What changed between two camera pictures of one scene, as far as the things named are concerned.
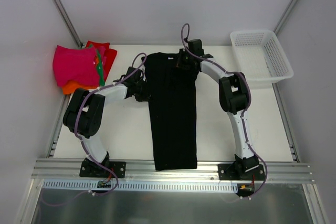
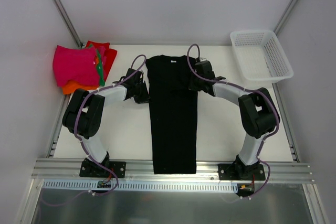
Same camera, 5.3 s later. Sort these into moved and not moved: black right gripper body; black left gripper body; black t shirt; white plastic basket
Moved: black right gripper body
Not moved: white plastic basket; black left gripper body; black t shirt
